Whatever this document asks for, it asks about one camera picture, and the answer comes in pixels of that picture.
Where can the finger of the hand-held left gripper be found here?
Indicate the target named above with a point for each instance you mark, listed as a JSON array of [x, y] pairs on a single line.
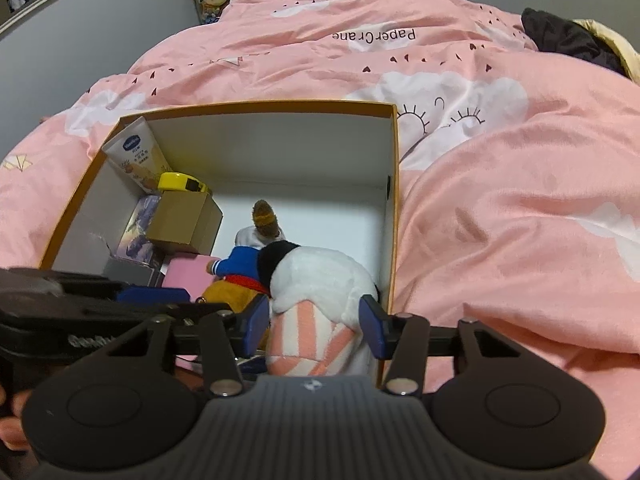
[[155, 296]]

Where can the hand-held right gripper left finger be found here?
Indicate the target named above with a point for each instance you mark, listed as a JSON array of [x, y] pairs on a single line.
[[257, 322]]

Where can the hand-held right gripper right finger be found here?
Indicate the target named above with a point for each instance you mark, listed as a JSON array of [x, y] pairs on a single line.
[[372, 325]]

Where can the pink case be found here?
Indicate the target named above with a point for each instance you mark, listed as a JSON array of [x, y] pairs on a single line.
[[187, 272]]

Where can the orange and red stuffed toy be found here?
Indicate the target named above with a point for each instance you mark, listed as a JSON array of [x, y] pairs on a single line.
[[225, 295]]

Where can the purple printed box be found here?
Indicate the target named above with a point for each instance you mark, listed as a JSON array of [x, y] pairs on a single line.
[[137, 230]]

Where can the white plush dog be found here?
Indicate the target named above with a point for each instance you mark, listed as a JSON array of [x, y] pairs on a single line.
[[320, 280]]

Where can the small gold box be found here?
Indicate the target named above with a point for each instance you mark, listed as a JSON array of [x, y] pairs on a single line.
[[175, 220]]

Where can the white crochet doll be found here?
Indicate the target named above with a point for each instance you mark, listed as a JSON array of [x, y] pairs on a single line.
[[265, 215]]

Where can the yellow tape measure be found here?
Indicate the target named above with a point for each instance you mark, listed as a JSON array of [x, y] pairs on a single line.
[[175, 182]]

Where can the orange cardboard box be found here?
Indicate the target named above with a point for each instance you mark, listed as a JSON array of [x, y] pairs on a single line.
[[300, 160]]

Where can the person's left hand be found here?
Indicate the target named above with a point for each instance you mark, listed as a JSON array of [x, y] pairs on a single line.
[[12, 430]]

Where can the small grey box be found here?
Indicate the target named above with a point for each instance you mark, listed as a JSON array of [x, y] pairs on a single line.
[[130, 272]]

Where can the white hand cream tube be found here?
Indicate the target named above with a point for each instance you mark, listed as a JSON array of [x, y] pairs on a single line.
[[132, 150]]

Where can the pink printed blanket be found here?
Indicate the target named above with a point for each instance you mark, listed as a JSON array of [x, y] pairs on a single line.
[[500, 185]]

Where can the plush toys in corner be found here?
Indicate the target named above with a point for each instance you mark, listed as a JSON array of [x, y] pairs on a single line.
[[217, 0]]

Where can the dark cloth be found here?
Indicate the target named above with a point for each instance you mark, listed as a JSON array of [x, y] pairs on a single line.
[[560, 35]]

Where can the cream cloth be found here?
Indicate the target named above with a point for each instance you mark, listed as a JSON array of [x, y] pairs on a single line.
[[620, 45]]

